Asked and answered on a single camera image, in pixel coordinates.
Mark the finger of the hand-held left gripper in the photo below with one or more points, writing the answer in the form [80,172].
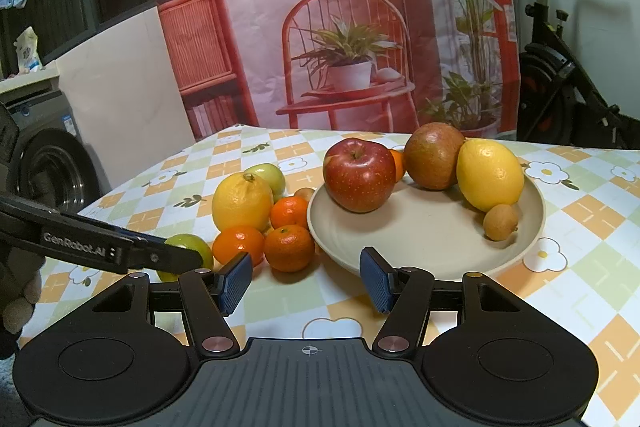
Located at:
[170,257]

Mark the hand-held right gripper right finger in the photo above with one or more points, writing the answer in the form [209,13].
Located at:
[376,281]

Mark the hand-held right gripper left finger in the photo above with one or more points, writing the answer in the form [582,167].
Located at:
[235,282]

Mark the orange tangerine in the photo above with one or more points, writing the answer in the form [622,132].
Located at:
[289,249]
[290,212]
[239,244]
[398,166]

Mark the beige round plate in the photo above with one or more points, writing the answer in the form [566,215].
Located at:
[435,237]

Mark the red apple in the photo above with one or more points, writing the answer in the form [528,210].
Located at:
[357,177]

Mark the pale green apple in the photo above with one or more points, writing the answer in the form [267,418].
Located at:
[270,174]

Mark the brown kiwi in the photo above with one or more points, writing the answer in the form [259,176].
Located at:
[500,222]

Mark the large yellow lemon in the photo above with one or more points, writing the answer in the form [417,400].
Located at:
[490,174]

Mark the person's left hand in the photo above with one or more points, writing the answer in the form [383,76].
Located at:
[22,302]

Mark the grey washing machine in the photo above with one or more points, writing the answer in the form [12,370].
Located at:
[55,157]

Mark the small brown longan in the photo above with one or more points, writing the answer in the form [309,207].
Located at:
[304,194]

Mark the reddish brown pomegranate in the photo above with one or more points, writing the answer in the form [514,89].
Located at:
[432,154]

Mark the white plastic bag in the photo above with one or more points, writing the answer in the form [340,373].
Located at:
[27,52]

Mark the black exercise bike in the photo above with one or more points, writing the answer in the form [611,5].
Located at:
[545,97]

